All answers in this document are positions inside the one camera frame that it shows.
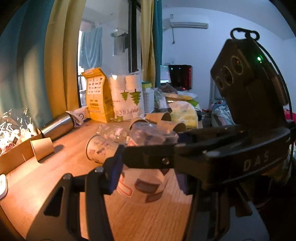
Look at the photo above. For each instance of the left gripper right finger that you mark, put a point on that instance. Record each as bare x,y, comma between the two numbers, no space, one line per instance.
209,214

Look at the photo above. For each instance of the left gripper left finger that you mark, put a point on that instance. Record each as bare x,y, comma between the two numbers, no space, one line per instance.
59,216

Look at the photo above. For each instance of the clear plastic cup with labels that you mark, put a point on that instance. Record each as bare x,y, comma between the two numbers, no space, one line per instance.
145,186

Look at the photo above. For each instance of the small brown paper cup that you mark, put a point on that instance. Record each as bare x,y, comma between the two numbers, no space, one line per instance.
42,148

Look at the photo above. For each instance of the white printed paper cup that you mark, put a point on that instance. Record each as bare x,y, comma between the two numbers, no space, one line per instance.
99,149

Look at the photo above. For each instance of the brown printed paper cup front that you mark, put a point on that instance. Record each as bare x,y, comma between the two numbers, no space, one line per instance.
172,126

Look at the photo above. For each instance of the brown paper cup back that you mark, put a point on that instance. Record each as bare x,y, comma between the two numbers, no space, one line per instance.
156,117

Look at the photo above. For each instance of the clear plastic cup lying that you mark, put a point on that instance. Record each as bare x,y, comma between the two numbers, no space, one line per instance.
113,133

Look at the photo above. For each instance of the brown paper cup left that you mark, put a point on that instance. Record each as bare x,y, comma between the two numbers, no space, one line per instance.
137,119

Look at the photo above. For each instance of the bagged white paper cup stack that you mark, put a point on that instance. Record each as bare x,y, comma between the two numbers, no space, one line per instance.
127,96

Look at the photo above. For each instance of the white desk lamp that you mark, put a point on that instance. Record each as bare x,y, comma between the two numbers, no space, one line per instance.
3,186

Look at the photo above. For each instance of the yellow plastic bag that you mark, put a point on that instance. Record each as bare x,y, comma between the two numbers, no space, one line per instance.
184,112

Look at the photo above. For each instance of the cardboard tray box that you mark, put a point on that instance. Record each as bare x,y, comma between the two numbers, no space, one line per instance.
17,155

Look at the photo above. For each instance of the white air conditioner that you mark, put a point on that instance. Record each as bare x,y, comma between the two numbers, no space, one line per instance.
169,23

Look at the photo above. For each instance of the computer monitor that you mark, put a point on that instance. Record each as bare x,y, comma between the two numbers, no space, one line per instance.
165,74

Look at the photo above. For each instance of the stainless steel thermos bottle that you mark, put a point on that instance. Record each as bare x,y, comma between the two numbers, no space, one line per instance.
58,127

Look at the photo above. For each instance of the yellow curtain right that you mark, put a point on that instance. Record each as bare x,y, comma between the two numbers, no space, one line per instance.
147,42

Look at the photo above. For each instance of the yellow curtain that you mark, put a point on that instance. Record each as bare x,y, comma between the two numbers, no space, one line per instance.
61,53
147,42

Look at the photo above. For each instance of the crinkled clear snack bag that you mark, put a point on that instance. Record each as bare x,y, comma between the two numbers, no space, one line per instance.
16,127

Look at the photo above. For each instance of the white blue small box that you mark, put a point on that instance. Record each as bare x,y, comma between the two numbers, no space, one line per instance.
79,116

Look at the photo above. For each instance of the teal curtain right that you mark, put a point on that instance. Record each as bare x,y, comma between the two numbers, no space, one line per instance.
157,33

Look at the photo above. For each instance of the teal curtain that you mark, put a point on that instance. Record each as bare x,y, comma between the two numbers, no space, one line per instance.
157,33
22,61

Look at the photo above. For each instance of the yellow paper bag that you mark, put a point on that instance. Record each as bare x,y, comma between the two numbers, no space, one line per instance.
98,95

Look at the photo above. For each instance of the yellow curtain left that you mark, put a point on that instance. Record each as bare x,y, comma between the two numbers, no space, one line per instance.
61,53

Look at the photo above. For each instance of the hanging blue cloth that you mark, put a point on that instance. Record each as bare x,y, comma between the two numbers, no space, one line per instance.
91,49

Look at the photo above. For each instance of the teal curtain left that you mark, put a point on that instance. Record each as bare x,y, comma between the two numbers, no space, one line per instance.
22,61

